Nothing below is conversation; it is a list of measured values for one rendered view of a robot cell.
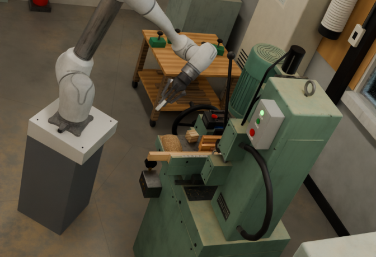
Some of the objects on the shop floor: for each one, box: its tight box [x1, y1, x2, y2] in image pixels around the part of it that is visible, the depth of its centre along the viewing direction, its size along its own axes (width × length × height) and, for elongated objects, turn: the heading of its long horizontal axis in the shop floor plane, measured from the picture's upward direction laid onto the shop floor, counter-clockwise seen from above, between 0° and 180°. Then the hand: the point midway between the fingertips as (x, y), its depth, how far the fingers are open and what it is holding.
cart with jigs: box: [132, 29, 242, 127], centre depth 404 cm, size 66×57×64 cm
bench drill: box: [160, 0, 242, 47], centre depth 445 cm, size 48×62×158 cm
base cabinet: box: [133, 166, 283, 257], centre depth 270 cm, size 45×58×71 cm
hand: (160, 104), depth 268 cm, fingers closed
